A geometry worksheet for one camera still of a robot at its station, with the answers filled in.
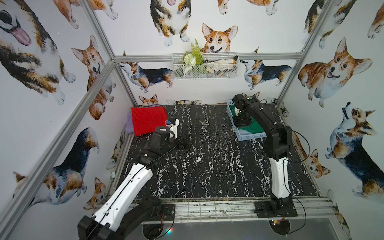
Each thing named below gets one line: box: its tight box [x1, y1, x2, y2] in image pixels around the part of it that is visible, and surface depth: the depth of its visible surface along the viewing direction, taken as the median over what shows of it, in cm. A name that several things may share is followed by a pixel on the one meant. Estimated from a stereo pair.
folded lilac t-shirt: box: [125, 112, 133, 134], surface depth 109 cm
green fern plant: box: [182, 38, 204, 74], surface depth 84 cm
